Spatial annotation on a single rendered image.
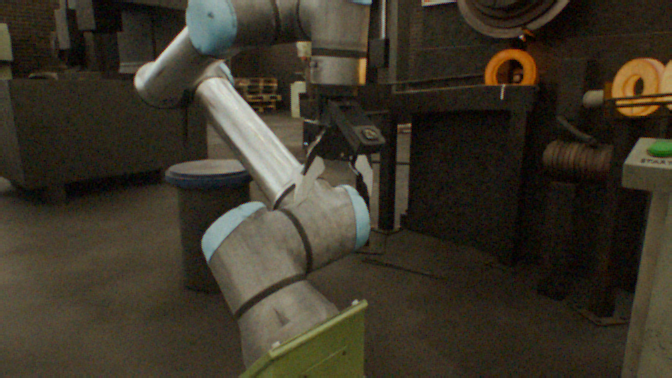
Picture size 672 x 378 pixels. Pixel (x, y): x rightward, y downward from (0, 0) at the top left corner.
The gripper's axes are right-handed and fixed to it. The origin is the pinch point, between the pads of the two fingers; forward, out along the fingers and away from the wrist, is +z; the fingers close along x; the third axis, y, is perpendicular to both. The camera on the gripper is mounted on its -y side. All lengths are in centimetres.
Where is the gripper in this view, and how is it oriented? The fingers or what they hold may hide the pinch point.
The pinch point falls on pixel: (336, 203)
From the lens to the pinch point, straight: 76.4
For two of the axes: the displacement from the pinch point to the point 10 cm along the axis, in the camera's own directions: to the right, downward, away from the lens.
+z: -0.6, 9.5, 2.9
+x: -8.5, 1.0, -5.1
